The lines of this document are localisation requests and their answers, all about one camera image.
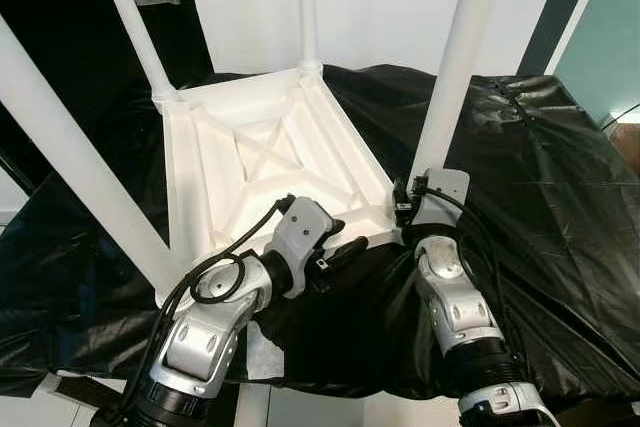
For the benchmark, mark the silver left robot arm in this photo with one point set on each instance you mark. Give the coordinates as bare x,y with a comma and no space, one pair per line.
210,327

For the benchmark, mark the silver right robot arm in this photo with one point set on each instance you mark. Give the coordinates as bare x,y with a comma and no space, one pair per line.
460,307

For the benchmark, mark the brown wooden cabinet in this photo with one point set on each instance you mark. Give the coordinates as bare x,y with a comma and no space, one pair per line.
627,149

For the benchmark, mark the black frame post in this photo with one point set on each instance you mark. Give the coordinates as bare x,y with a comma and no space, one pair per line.
558,7

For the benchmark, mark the green glass panel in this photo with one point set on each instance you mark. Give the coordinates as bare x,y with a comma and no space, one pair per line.
605,37

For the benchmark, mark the black plastic table cover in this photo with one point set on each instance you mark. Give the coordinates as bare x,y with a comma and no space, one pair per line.
560,197

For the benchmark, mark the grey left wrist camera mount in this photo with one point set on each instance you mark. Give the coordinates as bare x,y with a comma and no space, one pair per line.
300,232

